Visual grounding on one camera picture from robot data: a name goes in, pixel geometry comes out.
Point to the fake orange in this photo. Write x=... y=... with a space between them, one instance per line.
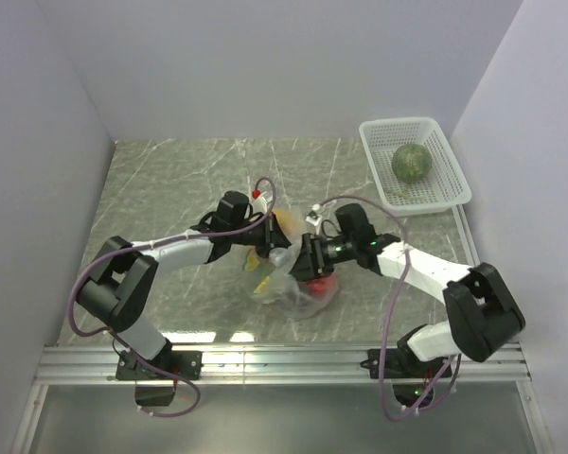
x=291 y=222

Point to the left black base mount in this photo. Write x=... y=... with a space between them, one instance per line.
x=156 y=382

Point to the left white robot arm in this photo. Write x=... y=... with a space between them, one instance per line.
x=116 y=286

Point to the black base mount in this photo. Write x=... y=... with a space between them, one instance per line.
x=156 y=382
x=400 y=365

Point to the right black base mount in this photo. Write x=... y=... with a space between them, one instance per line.
x=400 y=365

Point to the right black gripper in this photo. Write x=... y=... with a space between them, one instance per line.
x=311 y=262

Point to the yellow fake banana bunch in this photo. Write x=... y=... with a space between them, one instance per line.
x=256 y=272

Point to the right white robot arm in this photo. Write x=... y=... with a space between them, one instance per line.
x=482 y=314

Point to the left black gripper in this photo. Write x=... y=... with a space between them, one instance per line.
x=273 y=236

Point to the white plastic basket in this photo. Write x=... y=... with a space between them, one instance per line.
x=443 y=188

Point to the green fake melon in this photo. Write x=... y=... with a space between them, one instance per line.
x=411 y=163

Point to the clear plastic bag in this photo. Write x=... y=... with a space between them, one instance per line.
x=291 y=296

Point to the aluminium rail frame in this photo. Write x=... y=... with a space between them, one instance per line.
x=274 y=397

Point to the bright red fake apple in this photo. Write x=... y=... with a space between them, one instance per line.
x=322 y=288

